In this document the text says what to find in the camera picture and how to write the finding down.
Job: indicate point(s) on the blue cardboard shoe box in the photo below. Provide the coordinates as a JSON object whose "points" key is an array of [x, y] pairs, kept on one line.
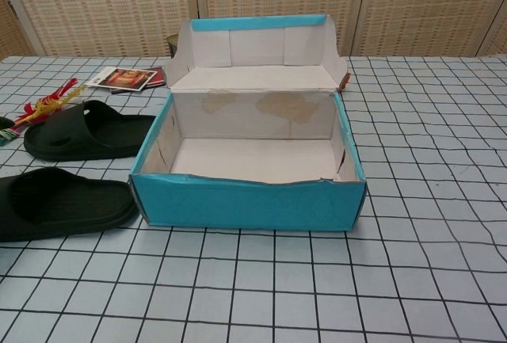
{"points": [[253, 204]]}

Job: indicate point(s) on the white photo postcard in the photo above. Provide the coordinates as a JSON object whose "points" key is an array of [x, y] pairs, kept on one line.
{"points": [[119, 78]]}

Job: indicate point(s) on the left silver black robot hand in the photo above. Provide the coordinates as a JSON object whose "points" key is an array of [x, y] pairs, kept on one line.
{"points": [[5, 123]]}

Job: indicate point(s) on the red yellow feather toy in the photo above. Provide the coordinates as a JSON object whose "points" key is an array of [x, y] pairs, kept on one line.
{"points": [[43, 107]]}

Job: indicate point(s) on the blue checkered tablecloth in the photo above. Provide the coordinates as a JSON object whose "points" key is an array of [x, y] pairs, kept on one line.
{"points": [[416, 200]]}

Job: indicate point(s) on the orange brown small packet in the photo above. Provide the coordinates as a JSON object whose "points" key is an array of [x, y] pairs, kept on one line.
{"points": [[345, 81]]}

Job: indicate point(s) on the black rubber slipper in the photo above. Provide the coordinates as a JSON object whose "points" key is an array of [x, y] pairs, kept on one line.
{"points": [[107, 137], [79, 204]]}

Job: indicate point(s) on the dark red booklet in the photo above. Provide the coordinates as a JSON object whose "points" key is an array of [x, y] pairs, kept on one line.
{"points": [[157, 77]]}

